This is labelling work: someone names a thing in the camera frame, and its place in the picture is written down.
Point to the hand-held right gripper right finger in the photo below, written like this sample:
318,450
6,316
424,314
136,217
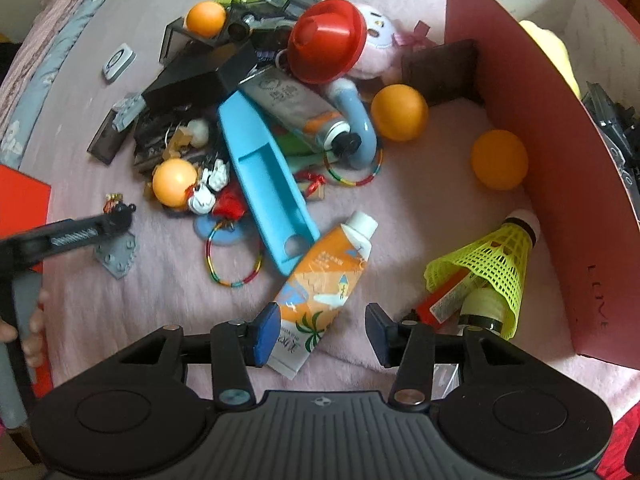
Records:
377,334

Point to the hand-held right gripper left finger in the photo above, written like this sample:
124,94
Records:
265,334

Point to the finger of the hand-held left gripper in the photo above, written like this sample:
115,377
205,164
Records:
75,235

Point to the orange and white cream tube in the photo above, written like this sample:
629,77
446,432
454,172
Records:
320,290

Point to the dark transparent plastic case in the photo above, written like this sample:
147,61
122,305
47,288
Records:
107,136

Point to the pink cardboard box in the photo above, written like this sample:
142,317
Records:
540,160

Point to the person's left hand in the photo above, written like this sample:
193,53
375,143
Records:
37,332

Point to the grey building block plate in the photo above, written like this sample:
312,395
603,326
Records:
117,255

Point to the small toy figure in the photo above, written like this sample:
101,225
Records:
113,204

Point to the orange red sheet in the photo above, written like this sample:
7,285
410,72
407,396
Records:
20,200

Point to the red bottle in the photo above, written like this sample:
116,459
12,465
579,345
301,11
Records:
440,305

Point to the pink bed sheet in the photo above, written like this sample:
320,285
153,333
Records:
400,240

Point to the orange ping pong ball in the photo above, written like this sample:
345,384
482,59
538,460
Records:
172,182
500,160
205,18
400,112

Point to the light blue flat disc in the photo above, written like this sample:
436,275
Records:
210,227

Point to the black patterned pouch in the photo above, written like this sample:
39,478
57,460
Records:
150,140

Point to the yellow-green plastic cup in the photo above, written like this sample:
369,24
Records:
487,272

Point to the white gloved toy figure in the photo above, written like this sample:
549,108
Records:
206,190

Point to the blue silicone case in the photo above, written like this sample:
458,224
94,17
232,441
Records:
262,180

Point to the small red ribboned gift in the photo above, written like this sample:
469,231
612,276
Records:
312,186

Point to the blue floral quilt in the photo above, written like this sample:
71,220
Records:
45,75

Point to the small grey white device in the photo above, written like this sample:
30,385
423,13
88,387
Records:
118,62

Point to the black rectangular box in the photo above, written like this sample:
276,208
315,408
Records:
200,85

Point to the light blue curved pipe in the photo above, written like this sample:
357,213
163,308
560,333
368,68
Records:
361,127

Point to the dark transparent open box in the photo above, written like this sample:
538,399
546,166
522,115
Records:
175,35

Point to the grey cream tube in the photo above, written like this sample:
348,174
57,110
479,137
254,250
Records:
295,105

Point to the brown wallet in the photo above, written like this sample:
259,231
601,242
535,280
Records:
442,74

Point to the red cloth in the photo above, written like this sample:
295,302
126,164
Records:
626,435

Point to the pink plush toy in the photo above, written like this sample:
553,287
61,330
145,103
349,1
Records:
382,40

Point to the yellow plush toy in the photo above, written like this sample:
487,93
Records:
550,50

